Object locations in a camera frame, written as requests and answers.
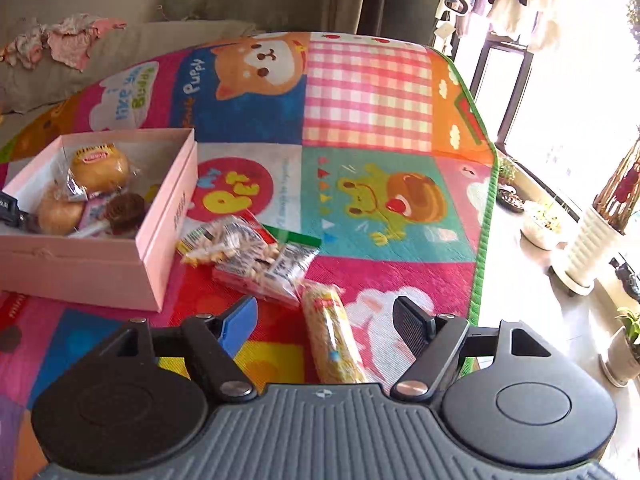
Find pink cardboard box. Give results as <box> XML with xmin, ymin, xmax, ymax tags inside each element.
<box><xmin>0</xmin><ymin>127</ymin><xmax>200</xmax><ymax>312</ymax></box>

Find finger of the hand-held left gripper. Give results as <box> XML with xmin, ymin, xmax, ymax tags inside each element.
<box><xmin>10</xmin><ymin>211</ymin><xmax>44</xmax><ymax>235</ymax></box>

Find yellow snack packet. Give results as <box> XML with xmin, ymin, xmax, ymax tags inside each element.
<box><xmin>299</xmin><ymin>281</ymin><xmax>370</xmax><ymax>385</ymax></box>

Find dried branches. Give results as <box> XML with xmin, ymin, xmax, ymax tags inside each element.
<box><xmin>592</xmin><ymin>130</ymin><xmax>640</xmax><ymax>236</ymax></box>

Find bun packet with red label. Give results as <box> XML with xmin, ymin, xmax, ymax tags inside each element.
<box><xmin>65</xmin><ymin>142</ymin><xmax>138</xmax><ymax>196</ymax></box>

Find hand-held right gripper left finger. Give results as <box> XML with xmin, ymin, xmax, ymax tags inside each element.
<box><xmin>106</xmin><ymin>295</ymin><xmax>259</xmax><ymax>397</ymax></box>

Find colourful cartoon play mat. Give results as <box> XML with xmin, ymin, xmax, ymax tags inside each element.
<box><xmin>0</xmin><ymin>31</ymin><xmax>500</xmax><ymax>480</ymax></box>

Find dark figurine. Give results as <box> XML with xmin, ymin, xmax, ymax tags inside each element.
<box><xmin>610</xmin><ymin>254</ymin><xmax>640</xmax><ymax>307</ymax></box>

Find beige sofa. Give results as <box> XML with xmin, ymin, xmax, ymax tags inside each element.
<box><xmin>0</xmin><ymin>0</ymin><xmax>368</xmax><ymax>116</ymax></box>

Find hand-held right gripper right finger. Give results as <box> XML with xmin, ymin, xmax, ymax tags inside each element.
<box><xmin>391</xmin><ymin>295</ymin><xmax>552</xmax><ymax>397</ymax></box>

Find pile of pink clothes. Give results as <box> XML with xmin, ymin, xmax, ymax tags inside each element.
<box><xmin>0</xmin><ymin>14</ymin><xmax>128</xmax><ymax>72</ymax></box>

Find black metal frame stand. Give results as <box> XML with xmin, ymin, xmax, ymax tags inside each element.
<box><xmin>469</xmin><ymin>41</ymin><xmax>537</xmax><ymax>147</ymax></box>

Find clear packet of small snacks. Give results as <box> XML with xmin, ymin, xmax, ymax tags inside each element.
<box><xmin>212</xmin><ymin>237</ymin><xmax>322</xmax><ymax>309</ymax></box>
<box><xmin>177</xmin><ymin>214</ymin><xmax>281</xmax><ymax>281</ymax></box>

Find plain bun packet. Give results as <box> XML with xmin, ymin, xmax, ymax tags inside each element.
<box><xmin>36</xmin><ymin>180</ymin><xmax>88</xmax><ymax>237</ymax></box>

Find white bowl plant pot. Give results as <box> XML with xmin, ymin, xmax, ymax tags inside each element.
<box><xmin>520</xmin><ymin>202</ymin><xmax>567</xmax><ymax>252</ymax></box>

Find pink snack packet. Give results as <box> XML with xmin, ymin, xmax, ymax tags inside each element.
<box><xmin>80</xmin><ymin>197</ymin><xmax>113</xmax><ymax>233</ymax></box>

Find white ribbed vase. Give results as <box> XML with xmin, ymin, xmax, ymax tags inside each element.
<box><xmin>550</xmin><ymin>204</ymin><xmax>627</xmax><ymax>297</ymax></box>

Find potted green plant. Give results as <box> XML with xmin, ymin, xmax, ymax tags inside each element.
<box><xmin>599</xmin><ymin>306</ymin><xmax>640</xmax><ymax>389</ymax></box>

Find chocolate pastry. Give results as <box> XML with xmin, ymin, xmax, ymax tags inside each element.
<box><xmin>70</xmin><ymin>192</ymin><xmax>147</xmax><ymax>239</ymax></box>

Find small potted plant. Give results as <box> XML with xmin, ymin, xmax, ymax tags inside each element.
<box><xmin>495</xmin><ymin>156</ymin><xmax>527</xmax><ymax>216</ymax></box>

